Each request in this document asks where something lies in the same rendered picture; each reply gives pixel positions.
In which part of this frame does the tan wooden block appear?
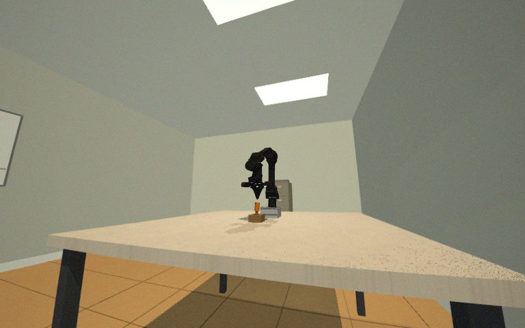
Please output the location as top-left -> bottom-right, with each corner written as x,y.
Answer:
248,214 -> 265,223

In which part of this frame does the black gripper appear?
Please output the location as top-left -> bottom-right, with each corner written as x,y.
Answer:
241,172 -> 273,200

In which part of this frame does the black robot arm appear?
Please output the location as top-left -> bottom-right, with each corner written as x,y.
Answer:
245,148 -> 279,208

